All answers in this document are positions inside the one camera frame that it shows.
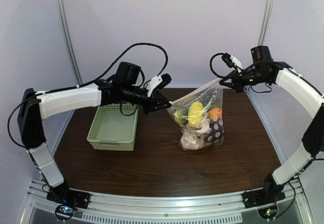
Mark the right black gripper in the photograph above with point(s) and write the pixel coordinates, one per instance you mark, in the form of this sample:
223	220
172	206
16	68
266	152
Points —
237	81

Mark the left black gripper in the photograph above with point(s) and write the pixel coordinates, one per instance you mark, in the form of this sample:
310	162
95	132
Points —
150	102

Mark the clear zip top bag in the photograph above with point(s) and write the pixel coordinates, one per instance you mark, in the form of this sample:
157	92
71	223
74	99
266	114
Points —
210	95

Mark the green plastic basket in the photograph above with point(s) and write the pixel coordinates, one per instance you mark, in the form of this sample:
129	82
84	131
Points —
114	128

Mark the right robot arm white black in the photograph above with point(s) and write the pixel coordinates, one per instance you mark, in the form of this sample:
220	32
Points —
312	141

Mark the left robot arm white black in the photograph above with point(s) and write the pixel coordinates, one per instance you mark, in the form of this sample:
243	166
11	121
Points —
38	106

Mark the green yellow fake mango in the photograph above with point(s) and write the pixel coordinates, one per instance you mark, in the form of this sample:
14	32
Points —
181	116

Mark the orange fake fruit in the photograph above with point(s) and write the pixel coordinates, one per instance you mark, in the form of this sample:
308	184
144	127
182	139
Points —
215	114

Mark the yellow fake banana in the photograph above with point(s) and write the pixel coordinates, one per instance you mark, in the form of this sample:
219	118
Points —
195	114

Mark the white fake cauliflower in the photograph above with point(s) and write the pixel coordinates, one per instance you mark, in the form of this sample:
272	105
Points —
195	138

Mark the purple spotted fake eggplant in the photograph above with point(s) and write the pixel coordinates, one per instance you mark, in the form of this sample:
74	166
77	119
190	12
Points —
215	133

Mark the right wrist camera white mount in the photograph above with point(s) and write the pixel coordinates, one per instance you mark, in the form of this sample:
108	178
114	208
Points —
232	62

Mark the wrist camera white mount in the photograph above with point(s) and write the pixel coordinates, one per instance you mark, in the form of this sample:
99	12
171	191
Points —
158	82
232	62

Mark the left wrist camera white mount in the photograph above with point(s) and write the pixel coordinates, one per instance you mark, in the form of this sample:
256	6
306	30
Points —
158	82

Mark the right aluminium frame post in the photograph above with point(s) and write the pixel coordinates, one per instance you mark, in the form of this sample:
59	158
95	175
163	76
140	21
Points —
268	9

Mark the aluminium frame post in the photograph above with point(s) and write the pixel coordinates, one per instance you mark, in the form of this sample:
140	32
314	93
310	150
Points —
268	9
68	41

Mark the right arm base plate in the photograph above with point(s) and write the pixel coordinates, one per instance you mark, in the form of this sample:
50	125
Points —
255	198

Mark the aluminium front rail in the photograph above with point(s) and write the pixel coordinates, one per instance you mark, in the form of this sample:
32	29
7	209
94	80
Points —
222	208

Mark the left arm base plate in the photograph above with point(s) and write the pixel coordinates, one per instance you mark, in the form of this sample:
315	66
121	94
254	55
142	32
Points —
71	198

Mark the left aluminium frame post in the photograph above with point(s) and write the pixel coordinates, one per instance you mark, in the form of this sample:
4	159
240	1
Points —
68	41

